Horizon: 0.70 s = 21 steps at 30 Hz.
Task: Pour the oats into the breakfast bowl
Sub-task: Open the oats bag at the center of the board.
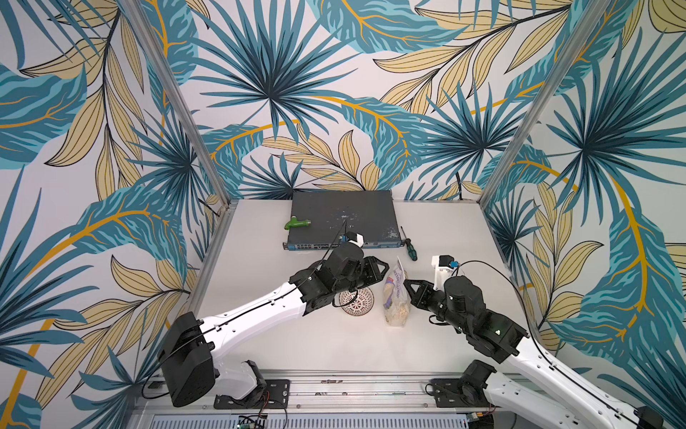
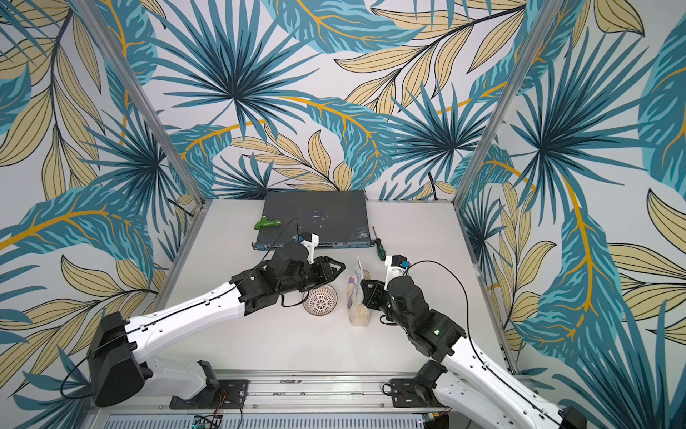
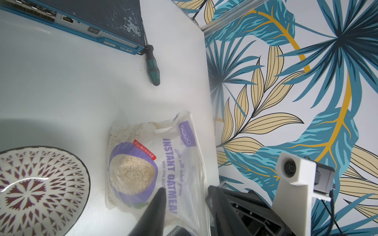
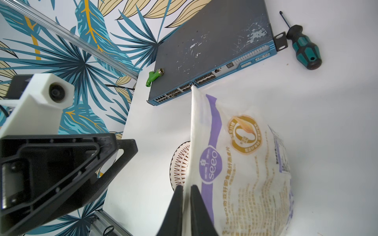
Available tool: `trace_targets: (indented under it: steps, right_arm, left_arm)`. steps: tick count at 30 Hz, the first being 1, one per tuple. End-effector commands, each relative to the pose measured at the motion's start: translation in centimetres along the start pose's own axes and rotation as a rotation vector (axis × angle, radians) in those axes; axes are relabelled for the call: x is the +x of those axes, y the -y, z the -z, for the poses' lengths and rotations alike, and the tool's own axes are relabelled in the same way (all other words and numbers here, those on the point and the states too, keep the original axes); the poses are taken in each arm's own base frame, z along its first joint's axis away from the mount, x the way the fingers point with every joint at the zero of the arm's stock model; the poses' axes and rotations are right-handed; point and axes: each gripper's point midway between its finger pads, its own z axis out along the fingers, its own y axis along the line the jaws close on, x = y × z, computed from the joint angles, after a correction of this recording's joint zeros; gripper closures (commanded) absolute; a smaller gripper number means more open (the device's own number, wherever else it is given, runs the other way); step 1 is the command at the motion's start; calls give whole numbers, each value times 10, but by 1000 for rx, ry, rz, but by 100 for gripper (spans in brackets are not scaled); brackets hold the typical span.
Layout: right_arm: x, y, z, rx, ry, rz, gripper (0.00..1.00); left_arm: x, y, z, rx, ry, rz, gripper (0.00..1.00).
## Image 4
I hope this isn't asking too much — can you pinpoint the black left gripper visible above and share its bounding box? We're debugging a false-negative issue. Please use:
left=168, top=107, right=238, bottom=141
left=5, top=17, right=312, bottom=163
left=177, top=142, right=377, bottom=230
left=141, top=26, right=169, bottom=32
left=1, top=133, right=138, bottom=236

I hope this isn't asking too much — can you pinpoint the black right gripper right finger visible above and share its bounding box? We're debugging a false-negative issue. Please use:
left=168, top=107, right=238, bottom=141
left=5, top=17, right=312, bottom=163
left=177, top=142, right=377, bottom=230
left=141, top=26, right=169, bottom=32
left=190, top=185, right=218, bottom=236

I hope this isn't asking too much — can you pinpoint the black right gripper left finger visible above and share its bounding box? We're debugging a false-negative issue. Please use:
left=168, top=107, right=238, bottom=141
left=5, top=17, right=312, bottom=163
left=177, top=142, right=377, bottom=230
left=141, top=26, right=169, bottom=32
left=157, top=185, right=183, bottom=236

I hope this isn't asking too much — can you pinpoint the white red patterned bowl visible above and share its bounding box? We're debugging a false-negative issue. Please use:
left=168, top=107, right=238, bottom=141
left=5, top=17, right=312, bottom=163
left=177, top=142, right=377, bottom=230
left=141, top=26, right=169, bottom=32
left=169, top=141, right=191, bottom=191

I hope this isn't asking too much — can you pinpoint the oatmeal bag white purple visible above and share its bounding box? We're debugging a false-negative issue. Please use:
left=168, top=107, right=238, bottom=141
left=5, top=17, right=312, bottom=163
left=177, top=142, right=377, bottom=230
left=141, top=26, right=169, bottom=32
left=183, top=87, right=294, bottom=236

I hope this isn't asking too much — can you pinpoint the green pipe fitting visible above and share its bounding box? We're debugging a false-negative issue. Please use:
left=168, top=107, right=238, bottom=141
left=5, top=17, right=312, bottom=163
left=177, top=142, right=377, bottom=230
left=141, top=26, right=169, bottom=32
left=146, top=68, right=164, bottom=87

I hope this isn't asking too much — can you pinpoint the green black screwdriver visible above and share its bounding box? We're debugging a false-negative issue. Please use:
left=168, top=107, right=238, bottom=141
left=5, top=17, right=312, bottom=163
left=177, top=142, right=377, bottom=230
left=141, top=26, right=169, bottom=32
left=280, top=11, right=322, bottom=70

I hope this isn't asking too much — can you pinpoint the aluminium front rail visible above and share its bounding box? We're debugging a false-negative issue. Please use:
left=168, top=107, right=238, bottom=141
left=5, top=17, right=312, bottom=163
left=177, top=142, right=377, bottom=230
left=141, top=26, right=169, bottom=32
left=88, top=209, right=132, bottom=236

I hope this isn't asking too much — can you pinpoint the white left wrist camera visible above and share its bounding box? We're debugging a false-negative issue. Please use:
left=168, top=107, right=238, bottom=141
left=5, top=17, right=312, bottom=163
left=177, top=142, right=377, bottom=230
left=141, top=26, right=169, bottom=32
left=1, top=73, right=74, bottom=138

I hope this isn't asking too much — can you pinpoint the grey blue network switch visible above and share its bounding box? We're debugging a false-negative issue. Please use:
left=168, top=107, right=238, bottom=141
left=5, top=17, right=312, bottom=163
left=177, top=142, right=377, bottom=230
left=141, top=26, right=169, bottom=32
left=147, top=1, right=287, bottom=106

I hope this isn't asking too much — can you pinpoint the left aluminium corner post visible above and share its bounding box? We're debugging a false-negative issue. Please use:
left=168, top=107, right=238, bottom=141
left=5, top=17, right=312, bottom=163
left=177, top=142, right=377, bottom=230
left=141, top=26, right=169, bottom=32
left=1, top=0, right=138, bottom=80

